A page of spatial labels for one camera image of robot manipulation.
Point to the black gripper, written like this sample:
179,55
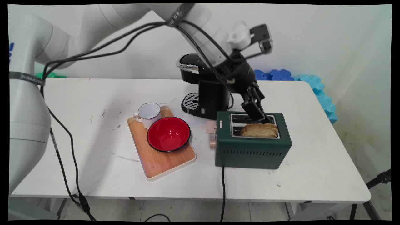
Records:
239,75

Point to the toasted bread slice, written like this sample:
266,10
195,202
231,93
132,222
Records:
260,130

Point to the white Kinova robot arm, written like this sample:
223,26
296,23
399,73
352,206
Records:
29,103

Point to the dark green toaster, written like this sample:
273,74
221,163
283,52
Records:
253,147

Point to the blue foam mat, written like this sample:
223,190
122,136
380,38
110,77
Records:
272,75

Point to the black coffee machine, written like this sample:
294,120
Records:
206,90

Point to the cyan foam mat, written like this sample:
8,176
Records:
322,97

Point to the red bowl with black rim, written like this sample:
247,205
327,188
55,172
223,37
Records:
168,134

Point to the wooden serving tray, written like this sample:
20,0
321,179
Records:
162,159

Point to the white enamel mug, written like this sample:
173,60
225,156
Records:
149,114

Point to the black tripod leg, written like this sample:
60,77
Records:
375,184

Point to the green foam mat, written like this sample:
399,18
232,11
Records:
50,75

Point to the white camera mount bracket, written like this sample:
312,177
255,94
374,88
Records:
240,37

